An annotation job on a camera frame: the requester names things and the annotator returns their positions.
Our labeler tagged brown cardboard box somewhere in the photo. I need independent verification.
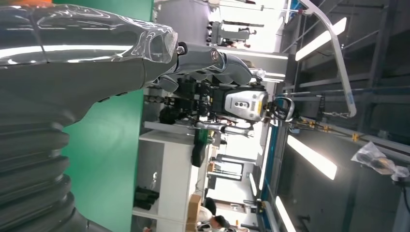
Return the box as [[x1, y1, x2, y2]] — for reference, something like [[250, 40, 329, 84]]
[[187, 194, 203, 232]]

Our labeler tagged green table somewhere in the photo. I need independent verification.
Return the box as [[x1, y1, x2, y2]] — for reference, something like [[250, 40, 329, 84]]
[[53, 0, 154, 232]]

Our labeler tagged grey machine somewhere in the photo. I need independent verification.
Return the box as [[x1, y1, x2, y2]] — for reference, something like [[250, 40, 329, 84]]
[[206, 19, 265, 49]]

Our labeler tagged black hanging device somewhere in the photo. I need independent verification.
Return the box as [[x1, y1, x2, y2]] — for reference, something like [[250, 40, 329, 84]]
[[191, 128, 212, 168]]

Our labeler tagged ceiling light strip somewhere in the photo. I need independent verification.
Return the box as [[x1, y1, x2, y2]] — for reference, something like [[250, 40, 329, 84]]
[[294, 17, 347, 61]]

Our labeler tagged clear plastic bag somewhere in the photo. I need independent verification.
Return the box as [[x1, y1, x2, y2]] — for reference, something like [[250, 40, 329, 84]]
[[351, 141, 410, 183]]

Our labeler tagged white metal gantry frame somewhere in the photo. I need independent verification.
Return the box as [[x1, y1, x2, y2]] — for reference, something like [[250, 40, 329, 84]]
[[298, 0, 358, 118]]

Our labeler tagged person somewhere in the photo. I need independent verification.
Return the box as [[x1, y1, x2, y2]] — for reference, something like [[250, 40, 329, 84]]
[[195, 204, 239, 232]]

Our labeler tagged black object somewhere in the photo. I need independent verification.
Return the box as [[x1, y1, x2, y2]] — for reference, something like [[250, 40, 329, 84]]
[[133, 186, 160, 211]]

